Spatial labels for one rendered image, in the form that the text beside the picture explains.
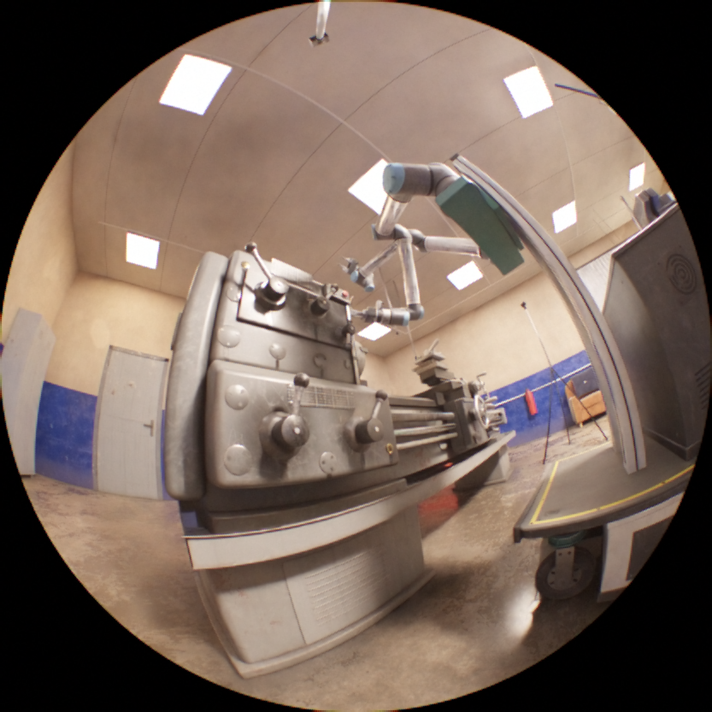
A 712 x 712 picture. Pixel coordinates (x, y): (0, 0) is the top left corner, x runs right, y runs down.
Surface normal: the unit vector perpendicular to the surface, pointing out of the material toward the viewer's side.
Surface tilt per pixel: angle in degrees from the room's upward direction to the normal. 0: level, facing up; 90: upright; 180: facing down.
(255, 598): 90
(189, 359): 90
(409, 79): 180
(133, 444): 90
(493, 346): 90
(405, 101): 180
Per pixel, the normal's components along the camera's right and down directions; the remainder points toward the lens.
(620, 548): -0.80, -0.15
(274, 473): 0.68, -0.39
